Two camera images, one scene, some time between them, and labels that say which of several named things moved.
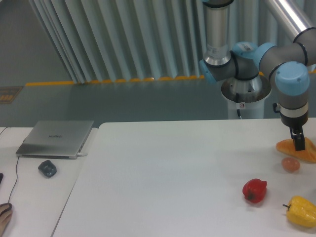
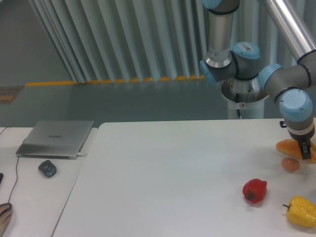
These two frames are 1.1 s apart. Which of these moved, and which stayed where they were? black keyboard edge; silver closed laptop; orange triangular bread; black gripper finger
Moved: black gripper finger
Stayed: orange triangular bread; silver closed laptop; black keyboard edge
